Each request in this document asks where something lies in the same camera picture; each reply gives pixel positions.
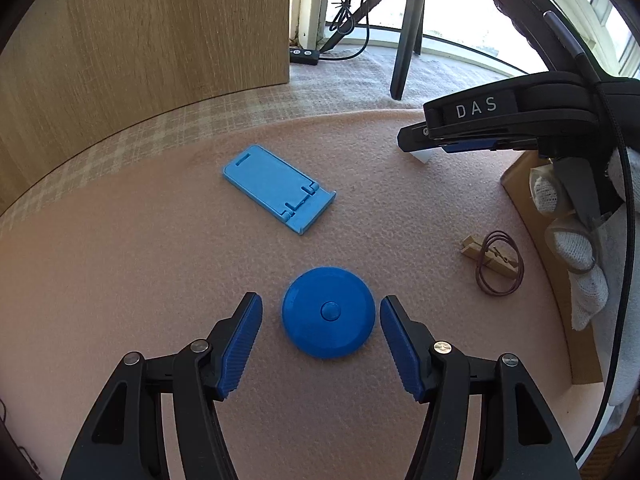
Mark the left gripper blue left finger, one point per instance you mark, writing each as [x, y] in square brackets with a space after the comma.
[123, 438]

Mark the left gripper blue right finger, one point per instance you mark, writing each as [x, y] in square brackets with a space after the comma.
[519, 436]

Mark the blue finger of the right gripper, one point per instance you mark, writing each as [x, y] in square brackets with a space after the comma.
[493, 144]
[416, 138]

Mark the brown rubber band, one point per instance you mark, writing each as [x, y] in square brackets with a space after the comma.
[491, 240]

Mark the wooden clothespin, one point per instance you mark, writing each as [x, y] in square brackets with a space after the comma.
[493, 259]

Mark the small white plastic cap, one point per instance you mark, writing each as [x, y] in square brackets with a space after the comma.
[424, 155]

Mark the right white gloved hand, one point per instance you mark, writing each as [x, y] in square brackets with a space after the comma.
[595, 263]

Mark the plaid bed sheet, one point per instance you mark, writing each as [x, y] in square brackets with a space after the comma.
[325, 89]

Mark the cardboard box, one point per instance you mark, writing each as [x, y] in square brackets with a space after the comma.
[582, 353]

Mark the blue phone stand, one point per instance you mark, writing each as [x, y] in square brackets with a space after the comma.
[288, 194]

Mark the black tripod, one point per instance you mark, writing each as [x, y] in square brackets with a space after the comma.
[351, 12]

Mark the large wooden board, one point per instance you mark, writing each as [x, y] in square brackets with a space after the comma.
[77, 71]

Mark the black inline cable remote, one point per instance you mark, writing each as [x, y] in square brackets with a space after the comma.
[304, 56]

